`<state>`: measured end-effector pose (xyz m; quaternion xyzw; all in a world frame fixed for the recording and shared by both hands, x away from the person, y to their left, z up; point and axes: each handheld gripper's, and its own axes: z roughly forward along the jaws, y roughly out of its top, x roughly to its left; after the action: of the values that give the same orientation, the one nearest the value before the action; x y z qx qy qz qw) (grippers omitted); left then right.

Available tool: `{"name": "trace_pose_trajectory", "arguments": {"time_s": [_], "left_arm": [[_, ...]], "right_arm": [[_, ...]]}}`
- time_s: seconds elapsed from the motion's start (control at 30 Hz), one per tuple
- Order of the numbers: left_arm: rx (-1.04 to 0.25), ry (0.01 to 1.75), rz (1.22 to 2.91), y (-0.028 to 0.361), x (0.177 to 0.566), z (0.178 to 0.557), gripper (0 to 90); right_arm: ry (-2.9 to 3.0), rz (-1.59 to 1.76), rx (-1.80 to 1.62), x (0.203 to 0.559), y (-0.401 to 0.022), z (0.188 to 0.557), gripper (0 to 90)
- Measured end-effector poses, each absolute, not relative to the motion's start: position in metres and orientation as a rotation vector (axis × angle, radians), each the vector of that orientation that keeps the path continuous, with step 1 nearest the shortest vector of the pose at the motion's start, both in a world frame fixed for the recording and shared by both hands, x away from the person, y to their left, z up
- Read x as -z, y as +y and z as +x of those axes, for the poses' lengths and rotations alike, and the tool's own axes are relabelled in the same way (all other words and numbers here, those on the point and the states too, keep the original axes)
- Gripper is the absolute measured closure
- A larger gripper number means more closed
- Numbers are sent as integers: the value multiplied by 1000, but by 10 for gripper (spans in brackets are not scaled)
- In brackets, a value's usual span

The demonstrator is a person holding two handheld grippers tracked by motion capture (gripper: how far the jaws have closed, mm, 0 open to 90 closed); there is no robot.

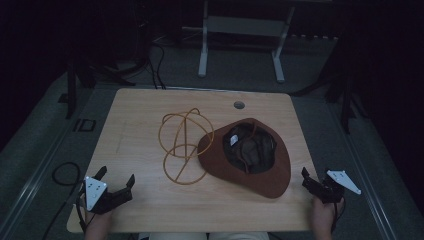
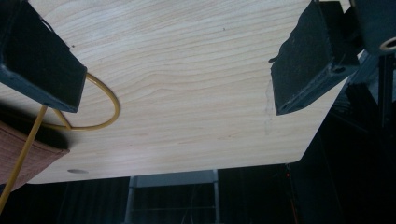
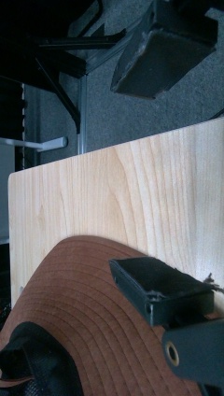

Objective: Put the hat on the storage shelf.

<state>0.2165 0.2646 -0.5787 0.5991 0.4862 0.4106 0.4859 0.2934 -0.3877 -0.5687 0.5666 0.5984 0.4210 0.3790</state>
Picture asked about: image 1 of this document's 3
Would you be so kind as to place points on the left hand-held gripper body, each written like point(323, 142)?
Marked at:
point(103, 198)

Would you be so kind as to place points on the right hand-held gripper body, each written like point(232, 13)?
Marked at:
point(333, 188)

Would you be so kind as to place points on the brown felt hat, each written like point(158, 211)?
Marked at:
point(270, 180)

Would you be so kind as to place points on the person's left hand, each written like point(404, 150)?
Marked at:
point(98, 225)

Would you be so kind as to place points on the person's right hand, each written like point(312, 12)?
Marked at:
point(325, 218)

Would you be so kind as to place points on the black tripod stand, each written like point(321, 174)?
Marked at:
point(346, 100)

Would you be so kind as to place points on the black metal stand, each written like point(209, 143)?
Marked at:
point(71, 90)

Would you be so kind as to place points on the grey round table grommet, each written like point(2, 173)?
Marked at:
point(239, 105)

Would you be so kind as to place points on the white metal desk frame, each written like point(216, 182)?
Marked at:
point(245, 26)

